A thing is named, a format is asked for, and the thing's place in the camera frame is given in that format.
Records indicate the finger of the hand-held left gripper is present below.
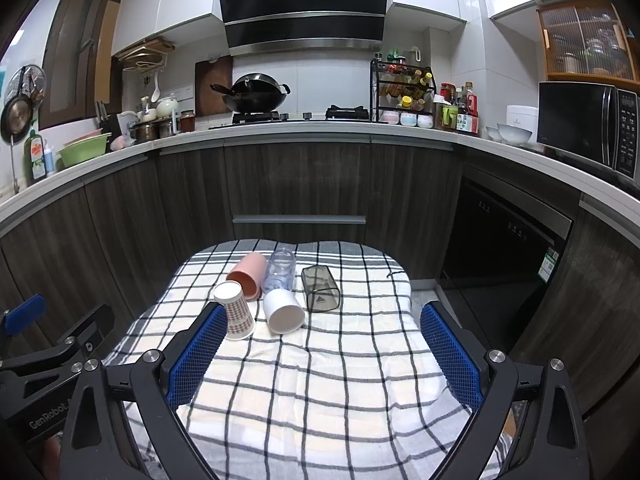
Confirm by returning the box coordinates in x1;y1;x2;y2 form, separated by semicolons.
0;304;116;397
0;294;46;337

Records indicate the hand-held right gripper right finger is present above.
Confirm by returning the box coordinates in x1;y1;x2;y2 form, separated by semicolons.
419;301;595;480

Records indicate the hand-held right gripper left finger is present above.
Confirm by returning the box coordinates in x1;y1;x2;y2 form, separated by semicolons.
59;303;231;480

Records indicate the person's left forearm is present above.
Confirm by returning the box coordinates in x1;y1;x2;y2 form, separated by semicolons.
40;437;66;480

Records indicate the patterned paper cup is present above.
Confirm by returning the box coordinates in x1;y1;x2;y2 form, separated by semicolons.
213;281;256;341

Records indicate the white cup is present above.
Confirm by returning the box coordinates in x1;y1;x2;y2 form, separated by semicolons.
262;288;306;334

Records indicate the pink plastic cup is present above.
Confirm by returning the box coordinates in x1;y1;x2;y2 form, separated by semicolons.
226;252;268;301

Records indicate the clear plastic cup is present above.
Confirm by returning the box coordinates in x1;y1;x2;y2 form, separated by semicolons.
263;247;296;293

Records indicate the grey transparent cup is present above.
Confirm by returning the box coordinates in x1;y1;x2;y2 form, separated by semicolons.
301;265;342;313

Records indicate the black built-in dishwasher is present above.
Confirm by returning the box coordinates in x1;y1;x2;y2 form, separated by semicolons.
440;162;573;356

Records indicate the black white checked cloth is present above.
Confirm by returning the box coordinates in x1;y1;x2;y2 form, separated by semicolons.
102;240;516;480

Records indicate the green dish soap bottle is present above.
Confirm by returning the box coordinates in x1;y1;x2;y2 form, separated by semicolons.
25;129;47;183

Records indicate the green plastic basin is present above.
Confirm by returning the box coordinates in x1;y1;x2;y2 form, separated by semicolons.
57;132;113;168

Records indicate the pink plastic basin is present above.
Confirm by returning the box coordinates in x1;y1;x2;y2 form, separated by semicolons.
62;127;106;147

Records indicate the knife block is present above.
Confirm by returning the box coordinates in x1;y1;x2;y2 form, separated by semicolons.
95;101;123;143

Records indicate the steel pot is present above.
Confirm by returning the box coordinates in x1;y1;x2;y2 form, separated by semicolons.
131;120;173;142

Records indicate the hanging frying pan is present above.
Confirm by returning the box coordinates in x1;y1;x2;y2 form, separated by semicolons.
0;95;33;143

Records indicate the large white bowl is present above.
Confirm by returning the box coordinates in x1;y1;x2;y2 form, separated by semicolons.
497;123;533;146

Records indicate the dark sauce bottle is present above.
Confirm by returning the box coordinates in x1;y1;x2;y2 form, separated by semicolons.
457;82;480;136

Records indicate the white rice cooker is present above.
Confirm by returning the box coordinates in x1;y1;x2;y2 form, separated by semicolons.
506;105;540;136

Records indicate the black gas hob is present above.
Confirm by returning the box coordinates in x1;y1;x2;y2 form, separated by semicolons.
209;104;373;130

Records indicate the black microwave oven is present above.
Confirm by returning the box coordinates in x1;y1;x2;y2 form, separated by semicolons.
536;81;640;183

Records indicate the black spice rack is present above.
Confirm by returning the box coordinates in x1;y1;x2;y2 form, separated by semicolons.
370;58;437;125

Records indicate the dark wooden cutting board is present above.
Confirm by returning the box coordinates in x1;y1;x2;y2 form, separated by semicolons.
195;55;234;117

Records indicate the brown framed window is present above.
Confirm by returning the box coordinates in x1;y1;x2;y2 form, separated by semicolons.
39;0;125;131

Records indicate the black wok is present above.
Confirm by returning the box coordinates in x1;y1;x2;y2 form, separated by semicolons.
210;73;291;113

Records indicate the hanging board rack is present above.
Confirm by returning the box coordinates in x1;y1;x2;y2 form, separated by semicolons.
116;37;176;72

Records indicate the wooden glass-door cabinet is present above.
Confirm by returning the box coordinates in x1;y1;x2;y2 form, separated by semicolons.
536;0;640;83

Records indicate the black range hood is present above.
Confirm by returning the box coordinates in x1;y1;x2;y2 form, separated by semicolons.
216;0;391;56

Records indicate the grey drawer handle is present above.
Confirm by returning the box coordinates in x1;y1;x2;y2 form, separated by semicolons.
232;215;367;226

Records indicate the hanging wire strainer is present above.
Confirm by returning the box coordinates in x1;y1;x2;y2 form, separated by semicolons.
5;64;47;111

